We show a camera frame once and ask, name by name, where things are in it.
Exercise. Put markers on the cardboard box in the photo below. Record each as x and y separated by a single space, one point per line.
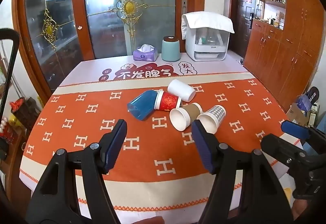
296 114

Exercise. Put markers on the red paper cup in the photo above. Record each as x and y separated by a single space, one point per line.
168 102

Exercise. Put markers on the blue plastic cup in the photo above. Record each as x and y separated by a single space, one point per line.
142 105

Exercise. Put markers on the white towel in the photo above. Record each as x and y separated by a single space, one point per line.
207 20

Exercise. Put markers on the white countertop appliance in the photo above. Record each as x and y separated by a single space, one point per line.
207 46

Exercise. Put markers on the teal canister with brown lid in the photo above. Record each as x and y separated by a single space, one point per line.
171 49

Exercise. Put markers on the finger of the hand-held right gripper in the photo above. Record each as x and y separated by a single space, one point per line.
280 149
294 129

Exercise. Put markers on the orange patterned tablecloth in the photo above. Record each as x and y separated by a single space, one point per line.
76 104

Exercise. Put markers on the glass sliding door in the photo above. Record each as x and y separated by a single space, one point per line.
56 43
107 23

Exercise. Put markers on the checked paper cup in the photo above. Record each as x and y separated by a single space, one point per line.
216 113

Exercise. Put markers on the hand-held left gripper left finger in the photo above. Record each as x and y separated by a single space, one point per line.
116 146

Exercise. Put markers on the plain white cup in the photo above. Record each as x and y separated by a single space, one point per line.
181 89

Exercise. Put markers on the wooden cabinet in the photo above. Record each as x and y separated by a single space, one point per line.
287 56

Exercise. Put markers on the black metal frame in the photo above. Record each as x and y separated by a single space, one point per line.
11 58

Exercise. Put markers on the dark entrance door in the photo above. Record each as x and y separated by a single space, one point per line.
242 28

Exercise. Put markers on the person's left hand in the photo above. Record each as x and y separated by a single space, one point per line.
150 220

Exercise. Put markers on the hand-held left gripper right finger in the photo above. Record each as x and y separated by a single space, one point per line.
202 149

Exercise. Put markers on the blue bag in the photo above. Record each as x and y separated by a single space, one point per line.
309 98

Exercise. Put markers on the person's right forearm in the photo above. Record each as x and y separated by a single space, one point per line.
303 211

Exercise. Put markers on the brown corrugated paper cup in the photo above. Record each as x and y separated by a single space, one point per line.
192 110

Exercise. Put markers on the purple tissue box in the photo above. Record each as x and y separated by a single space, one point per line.
144 55

